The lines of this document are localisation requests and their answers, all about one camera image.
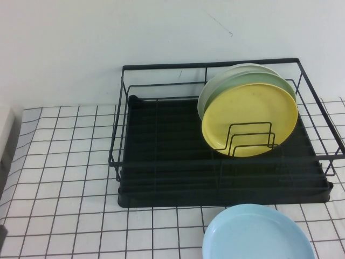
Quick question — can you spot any black plastic drip tray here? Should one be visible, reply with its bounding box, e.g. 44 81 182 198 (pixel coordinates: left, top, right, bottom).
118 94 334 208

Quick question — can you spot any black wire dish rack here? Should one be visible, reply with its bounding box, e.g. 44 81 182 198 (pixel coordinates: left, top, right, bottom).
107 57 345 189

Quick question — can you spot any white grey side panel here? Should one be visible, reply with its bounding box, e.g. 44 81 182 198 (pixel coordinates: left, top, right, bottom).
0 106 24 169

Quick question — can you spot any light blue plate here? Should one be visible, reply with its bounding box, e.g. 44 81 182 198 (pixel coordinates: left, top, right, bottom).
202 203 316 259

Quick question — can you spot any yellow plate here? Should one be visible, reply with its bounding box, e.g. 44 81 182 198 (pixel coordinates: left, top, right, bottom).
201 83 299 158

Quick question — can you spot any pale white-green plate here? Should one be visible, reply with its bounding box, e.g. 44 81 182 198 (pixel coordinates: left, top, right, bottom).
197 63 282 122

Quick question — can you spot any white black-grid tablecloth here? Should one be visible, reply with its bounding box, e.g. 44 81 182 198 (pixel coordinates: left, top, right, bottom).
0 98 345 259

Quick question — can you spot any green plate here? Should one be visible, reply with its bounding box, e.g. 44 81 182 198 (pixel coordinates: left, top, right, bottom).
203 71 296 114

